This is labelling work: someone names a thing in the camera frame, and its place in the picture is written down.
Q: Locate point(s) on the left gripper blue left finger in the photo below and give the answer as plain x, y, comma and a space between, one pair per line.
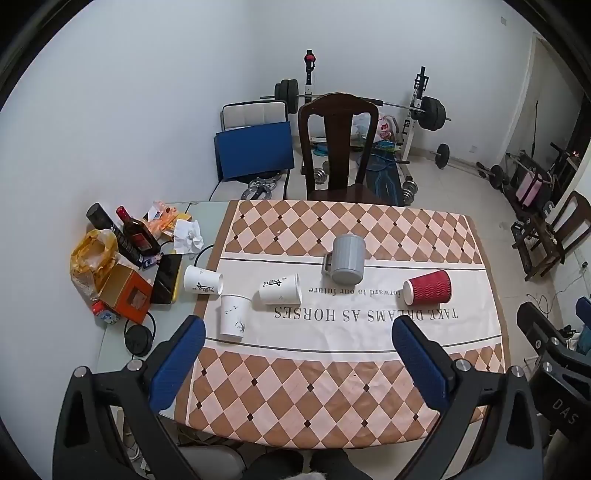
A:
87, 444

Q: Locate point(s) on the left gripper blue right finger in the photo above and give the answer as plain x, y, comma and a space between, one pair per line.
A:
508, 444

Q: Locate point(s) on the grey ribbed mug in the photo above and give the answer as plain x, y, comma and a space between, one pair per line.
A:
344, 265

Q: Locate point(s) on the red ripple paper cup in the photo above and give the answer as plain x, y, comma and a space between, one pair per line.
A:
429, 289

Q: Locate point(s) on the white paper cup left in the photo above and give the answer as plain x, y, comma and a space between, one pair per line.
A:
200, 281

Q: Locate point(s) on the white paper cup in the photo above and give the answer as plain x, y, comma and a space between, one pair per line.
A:
200, 281
234, 315
284, 290

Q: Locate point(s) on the white paper cup front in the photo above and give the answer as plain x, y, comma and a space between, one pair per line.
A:
234, 315

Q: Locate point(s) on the white paper cup centre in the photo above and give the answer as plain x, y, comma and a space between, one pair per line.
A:
284, 290

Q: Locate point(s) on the black round disc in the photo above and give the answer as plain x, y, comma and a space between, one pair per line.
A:
138, 338

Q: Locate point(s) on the small blue white packet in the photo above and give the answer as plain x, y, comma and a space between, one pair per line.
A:
103, 312

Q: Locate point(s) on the orange window box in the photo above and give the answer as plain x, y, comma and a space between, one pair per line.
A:
127, 293

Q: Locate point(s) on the yellow plastic bag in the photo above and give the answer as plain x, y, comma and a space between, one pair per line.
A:
92, 260

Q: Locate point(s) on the dark liquor bottle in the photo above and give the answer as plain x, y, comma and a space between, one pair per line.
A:
138, 234

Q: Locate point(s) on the small barbell on floor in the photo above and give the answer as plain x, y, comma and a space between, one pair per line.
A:
444, 159

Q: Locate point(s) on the crumpled white tissue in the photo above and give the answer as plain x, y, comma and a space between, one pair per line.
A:
187, 237

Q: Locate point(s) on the checkered brown pink tablecloth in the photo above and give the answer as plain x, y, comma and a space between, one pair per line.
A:
325, 373

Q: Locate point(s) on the orange snack wrapper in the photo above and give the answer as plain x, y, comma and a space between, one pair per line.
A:
161, 218

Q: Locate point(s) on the dark exercise mat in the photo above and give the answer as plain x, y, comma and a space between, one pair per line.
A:
383, 179

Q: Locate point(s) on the barbell with black plates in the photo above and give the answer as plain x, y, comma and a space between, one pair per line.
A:
428, 111

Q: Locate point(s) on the white red plastic bag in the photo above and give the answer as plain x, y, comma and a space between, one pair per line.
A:
388, 129

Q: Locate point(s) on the blue folded mat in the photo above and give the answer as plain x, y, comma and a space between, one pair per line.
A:
252, 150

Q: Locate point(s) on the white barbell rack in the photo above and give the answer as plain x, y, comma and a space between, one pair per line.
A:
413, 120

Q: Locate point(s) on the dark wooden chair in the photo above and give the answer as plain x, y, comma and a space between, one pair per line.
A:
338, 110

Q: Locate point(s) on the white padded chair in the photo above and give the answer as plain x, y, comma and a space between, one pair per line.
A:
262, 186

